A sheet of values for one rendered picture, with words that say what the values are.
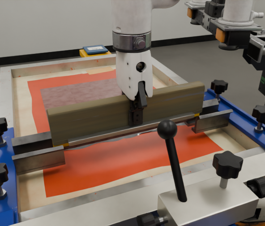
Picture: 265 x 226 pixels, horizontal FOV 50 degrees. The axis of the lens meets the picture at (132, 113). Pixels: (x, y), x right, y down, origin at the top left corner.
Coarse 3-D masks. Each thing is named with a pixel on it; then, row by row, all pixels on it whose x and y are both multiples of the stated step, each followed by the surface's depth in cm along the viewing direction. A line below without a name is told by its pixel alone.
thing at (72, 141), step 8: (152, 120) 64; (160, 120) 64; (176, 120) 65; (120, 128) 62; (128, 128) 62; (136, 128) 62; (144, 128) 63; (80, 136) 59; (88, 136) 59; (96, 136) 59; (104, 136) 60; (72, 144) 58
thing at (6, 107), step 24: (0, 72) 102; (24, 72) 107; (48, 72) 110; (168, 72) 102; (0, 96) 84; (240, 144) 69; (192, 168) 56; (96, 192) 51; (120, 192) 51; (24, 216) 46
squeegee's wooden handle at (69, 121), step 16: (160, 96) 62; (176, 96) 64; (192, 96) 65; (48, 112) 55; (64, 112) 55; (80, 112) 57; (96, 112) 58; (112, 112) 59; (144, 112) 62; (160, 112) 64; (176, 112) 66; (192, 112) 68; (64, 128) 57; (80, 128) 58; (96, 128) 60; (112, 128) 61
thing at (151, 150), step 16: (96, 80) 104; (112, 80) 104; (112, 96) 92; (128, 144) 69; (144, 144) 69; (160, 144) 69; (176, 144) 69; (192, 144) 69; (208, 144) 69; (144, 160) 64; (160, 160) 64
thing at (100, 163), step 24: (48, 96) 92; (72, 96) 92; (96, 96) 92; (96, 144) 69; (120, 144) 69; (48, 168) 62; (72, 168) 62; (96, 168) 62; (120, 168) 62; (48, 192) 55
